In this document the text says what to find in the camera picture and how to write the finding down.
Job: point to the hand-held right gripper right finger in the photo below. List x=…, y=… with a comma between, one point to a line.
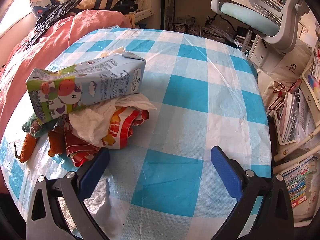
x=225, y=172

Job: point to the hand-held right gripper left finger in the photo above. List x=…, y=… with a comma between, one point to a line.
x=93, y=175

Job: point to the red orange snack bag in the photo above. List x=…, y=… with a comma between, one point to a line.
x=120, y=130

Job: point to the white tissue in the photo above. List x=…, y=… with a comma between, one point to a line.
x=112, y=52
x=95, y=122

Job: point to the cartoon cow milk carton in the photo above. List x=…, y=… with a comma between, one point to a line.
x=87, y=85

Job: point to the blue white checked tablecloth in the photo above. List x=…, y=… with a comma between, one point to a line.
x=187, y=105

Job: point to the white book rack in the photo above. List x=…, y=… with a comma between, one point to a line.
x=292, y=115

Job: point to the white drawer cabinet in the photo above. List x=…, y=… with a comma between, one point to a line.
x=258, y=53

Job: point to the white paper bag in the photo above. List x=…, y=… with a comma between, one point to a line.
x=287, y=65

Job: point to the pink duvet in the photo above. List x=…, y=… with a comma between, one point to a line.
x=50, y=42

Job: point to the black plastic bag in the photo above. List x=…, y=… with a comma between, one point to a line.
x=217, y=30

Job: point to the plaid bag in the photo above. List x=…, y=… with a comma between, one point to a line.
x=183, y=26

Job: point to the grey blue office chair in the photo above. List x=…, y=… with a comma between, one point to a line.
x=245, y=12

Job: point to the black shiny jacket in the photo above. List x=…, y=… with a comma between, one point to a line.
x=55, y=15

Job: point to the pile of dark clothes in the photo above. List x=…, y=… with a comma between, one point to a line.
x=128, y=6

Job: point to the black framed picture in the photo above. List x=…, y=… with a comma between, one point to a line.
x=167, y=10

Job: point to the beige navy striped cloth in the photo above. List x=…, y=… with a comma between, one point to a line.
x=105, y=1

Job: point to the cartoon print curtain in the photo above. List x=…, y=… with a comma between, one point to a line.
x=42, y=5

